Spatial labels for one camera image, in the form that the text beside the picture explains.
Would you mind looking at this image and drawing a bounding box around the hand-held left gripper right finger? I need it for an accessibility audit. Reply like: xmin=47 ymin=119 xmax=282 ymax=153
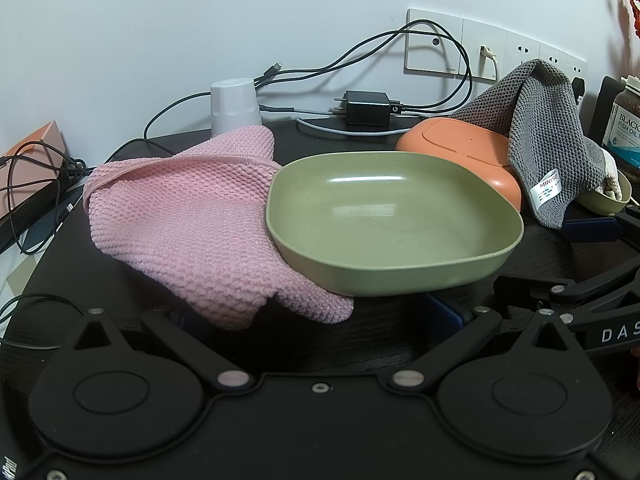
xmin=391 ymin=292 xmax=576 ymax=391

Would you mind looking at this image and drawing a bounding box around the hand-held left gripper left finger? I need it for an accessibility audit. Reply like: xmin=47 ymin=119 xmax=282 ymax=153
xmin=72 ymin=307 xmax=251 ymax=392

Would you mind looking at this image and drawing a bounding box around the white charger cable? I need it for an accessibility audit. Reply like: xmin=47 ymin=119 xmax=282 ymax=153
xmin=480 ymin=46 xmax=500 ymax=83

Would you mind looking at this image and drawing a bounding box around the pink knitted cloth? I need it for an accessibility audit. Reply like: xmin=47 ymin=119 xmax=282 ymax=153
xmin=82 ymin=125 xmax=356 ymax=331

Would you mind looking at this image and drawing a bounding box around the black power adapter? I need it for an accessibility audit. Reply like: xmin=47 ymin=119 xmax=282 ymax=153
xmin=334 ymin=90 xmax=401 ymax=128

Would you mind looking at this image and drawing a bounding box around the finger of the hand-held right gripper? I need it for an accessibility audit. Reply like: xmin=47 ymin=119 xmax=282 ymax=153
xmin=562 ymin=209 xmax=640 ymax=245
xmin=492 ymin=257 xmax=640 ymax=326

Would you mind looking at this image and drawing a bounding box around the brown supplement bottle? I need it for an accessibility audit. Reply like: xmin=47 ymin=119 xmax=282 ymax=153
xmin=600 ymin=76 xmax=640 ymax=183

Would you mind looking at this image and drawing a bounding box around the white cup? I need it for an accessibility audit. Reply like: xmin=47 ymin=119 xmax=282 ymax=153
xmin=210 ymin=77 xmax=263 ymax=139

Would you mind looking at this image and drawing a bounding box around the black flat box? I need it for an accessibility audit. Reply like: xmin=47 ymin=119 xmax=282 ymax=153
xmin=0 ymin=170 xmax=76 ymax=256

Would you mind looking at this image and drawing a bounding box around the pink box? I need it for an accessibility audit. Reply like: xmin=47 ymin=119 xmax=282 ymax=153
xmin=0 ymin=121 xmax=68 ymax=221

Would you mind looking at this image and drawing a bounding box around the small green bowl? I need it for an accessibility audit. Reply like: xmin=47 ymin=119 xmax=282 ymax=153
xmin=577 ymin=167 xmax=633 ymax=217

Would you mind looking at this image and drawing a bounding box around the black cable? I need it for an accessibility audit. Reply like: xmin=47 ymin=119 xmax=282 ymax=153
xmin=0 ymin=142 xmax=87 ymax=256
xmin=0 ymin=293 xmax=85 ymax=347
xmin=145 ymin=91 xmax=213 ymax=142
xmin=252 ymin=20 xmax=473 ymax=111

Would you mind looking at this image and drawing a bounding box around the green square dish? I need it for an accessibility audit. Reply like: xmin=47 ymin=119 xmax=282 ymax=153
xmin=265 ymin=151 xmax=525 ymax=297

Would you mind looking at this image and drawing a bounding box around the orange container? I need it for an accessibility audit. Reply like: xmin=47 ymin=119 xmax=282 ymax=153
xmin=395 ymin=117 xmax=523 ymax=213

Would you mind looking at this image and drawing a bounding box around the white wall socket panel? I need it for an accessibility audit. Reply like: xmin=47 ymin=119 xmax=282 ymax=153
xmin=404 ymin=8 xmax=590 ymax=93

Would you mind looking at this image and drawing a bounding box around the grey knitted cloth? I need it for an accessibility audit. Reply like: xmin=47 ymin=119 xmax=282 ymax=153
xmin=447 ymin=58 xmax=623 ymax=231

